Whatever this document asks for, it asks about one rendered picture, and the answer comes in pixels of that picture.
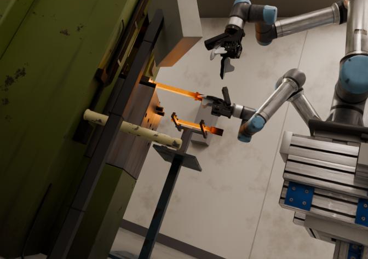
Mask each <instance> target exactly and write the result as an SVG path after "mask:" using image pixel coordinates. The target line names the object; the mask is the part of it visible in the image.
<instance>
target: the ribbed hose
mask: <svg viewBox="0 0 368 259"><path fill-rule="evenodd" d="M143 1H144V0H139V1H138V3H137V5H136V7H135V10H134V12H133V14H132V16H131V18H130V20H129V23H128V25H127V27H126V29H125V31H124V33H123V36H122V38H121V40H120V42H119V44H118V46H117V49H116V51H115V53H114V56H113V58H112V60H111V62H110V65H109V66H108V68H107V71H106V73H107V75H108V77H107V79H106V81H105V83H104V84H102V83H101V84H100V86H99V88H98V91H97V92H96V95H95V97H94V99H93V101H92V103H91V106H90V108H89V109H90V110H91V111H94V109H95V107H96V105H97V103H98V100H99V98H100V96H101V94H102V91H103V89H104V87H105V85H106V83H107V81H108V78H109V76H110V74H111V72H112V70H113V67H114V65H115V63H116V61H117V59H118V56H119V54H120V52H121V50H122V47H123V45H124V43H125V41H126V39H127V36H128V34H129V32H130V30H131V27H132V25H133V23H134V21H135V19H136V17H137V14H138V12H139V10H140V8H141V6H142V3H143ZM88 122H89V121H88V120H84V121H80V123H79V125H78V128H77V130H76V132H75V134H74V136H73V139H74V140H75V141H77V142H79V143H82V144H85V145H86V144H87V142H88V140H89V137H90V135H91V132H92V130H93V127H92V126H91V125H90V124H89V123H88Z"/></svg>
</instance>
